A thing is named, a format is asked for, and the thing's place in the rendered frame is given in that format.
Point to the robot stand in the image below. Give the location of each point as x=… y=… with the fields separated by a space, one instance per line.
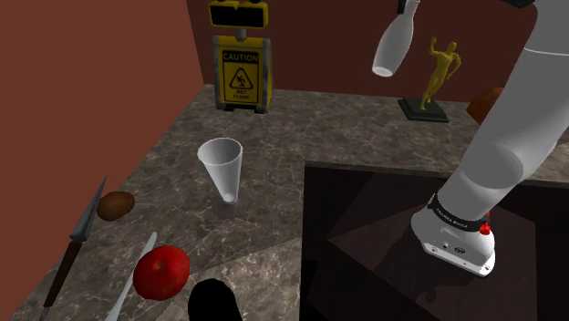
x=378 y=284

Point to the brown kiwi fruit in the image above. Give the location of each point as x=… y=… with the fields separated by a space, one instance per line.
x=115 y=206

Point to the white plastic knife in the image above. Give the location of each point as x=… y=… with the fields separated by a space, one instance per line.
x=148 y=245

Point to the gold figure on black base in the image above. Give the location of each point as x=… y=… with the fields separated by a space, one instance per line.
x=440 y=66

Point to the red apple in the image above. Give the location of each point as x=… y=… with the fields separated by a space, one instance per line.
x=161 y=272

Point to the white bottle-shaped vase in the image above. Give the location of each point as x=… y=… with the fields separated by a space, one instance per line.
x=393 y=44

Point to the black rounded thing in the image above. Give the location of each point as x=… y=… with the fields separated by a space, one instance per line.
x=213 y=302

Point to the orange-brown rounded thing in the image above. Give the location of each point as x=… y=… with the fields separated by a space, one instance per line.
x=483 y=106

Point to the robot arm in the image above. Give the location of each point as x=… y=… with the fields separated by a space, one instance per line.
x=498 y=151

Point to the white cone-shaped cup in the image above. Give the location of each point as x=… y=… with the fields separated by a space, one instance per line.
x=222 y=169

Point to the yellow caution sign figure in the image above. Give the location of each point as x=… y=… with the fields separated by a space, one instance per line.
x=241 y=75

